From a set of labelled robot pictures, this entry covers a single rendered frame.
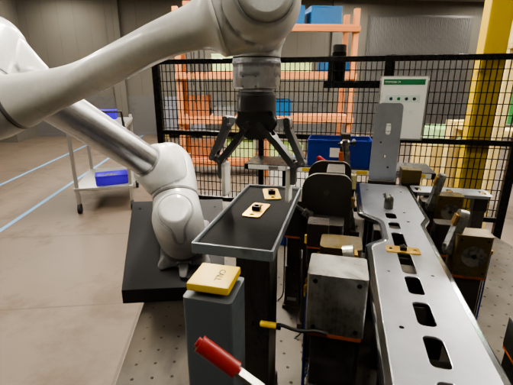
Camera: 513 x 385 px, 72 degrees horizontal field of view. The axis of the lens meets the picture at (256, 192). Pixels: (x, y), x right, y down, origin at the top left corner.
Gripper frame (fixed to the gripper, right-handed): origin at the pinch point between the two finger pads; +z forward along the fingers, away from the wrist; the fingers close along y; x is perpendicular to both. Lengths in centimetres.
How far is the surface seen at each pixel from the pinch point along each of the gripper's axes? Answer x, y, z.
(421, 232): 39, 38, 20
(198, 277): -28.1, 0.8, 4.0
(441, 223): 52, 45, 21
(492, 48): 133, 70, -37
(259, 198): 7.8, -1.9, 4.1
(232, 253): -18.9, 2.2, 4.6
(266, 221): -5.0, 3.8, 4.0
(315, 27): 481, -70, -98
